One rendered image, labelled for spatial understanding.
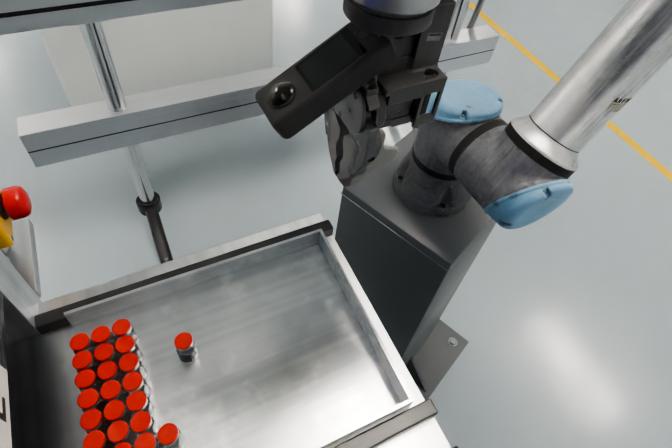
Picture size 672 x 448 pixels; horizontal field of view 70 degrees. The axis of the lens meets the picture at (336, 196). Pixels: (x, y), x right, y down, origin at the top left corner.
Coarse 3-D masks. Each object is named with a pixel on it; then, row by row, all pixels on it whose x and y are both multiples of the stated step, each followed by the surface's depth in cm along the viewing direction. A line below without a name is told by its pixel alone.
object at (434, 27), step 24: (360, 24) 35; (384, 24) 34; (408, 24) 35; (432, 24) 38; (408, 48) 40; (432, 48) 40; (384, 72) 40; (408, 72) 41; (432, 72) 42; (360, 96) 39; (384, 96) 40; (408, 96) 41; (360, 120) 40; (384, 120) 41; (408, 120) 45; (432, 120) 45
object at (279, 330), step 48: (288, 240) 67; (144, 288) 60; (192, 288) 64; (240, 288) 65; (288, 288) 66; (336, 288) 66; (144, 336) 60; (192, 336) 60; (240, 336) 61; (288, 336) 61; (336, 336) 62; (192, 384) 57; (240, 384) 57; (288, 384) 58; (336, 384) 58; (384, 384) 59; (192, 432) 53; (240, 432) 54; (288, 432) 54; (336, 432) 55
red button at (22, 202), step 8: (8, 192) 55; (16, 192) 56; (24, 192) 57; (8, 200) 55; (16, 200) 55; (24, 200) 56; (8, 208) 55; (16, 208) 55; (24, 208) 56; (16, 216) 56; (24, 216) 57
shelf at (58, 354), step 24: (312, 216) 74; (240, 240) 70; (168, 264) 67; (96, 288) 63; (360, 288) 67; (48, 336) 59; (72, 336) 59; (384, 336) 63; (24, 360) 57; (48, 360) 57; (24, 384) 55; (48, 384) 55; (72, 384) 55; (408, 384) 59; (24, 408) 53; (48, 408) 54; (72, 408) 54; (24, 432) 52; (48, 432) 52; (72, 432) 52; (408, 432) 56; (432, 432) 56
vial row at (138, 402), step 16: (128, 320) 56; (128, 336) 55; (128, 352) 54; (128, 368) 53; (144, 368) 56; (128, 384) 52; (144, 384) 53; (128, 400) 50; (144, 400) 51; (144, 416) 50; (144, 432) 49
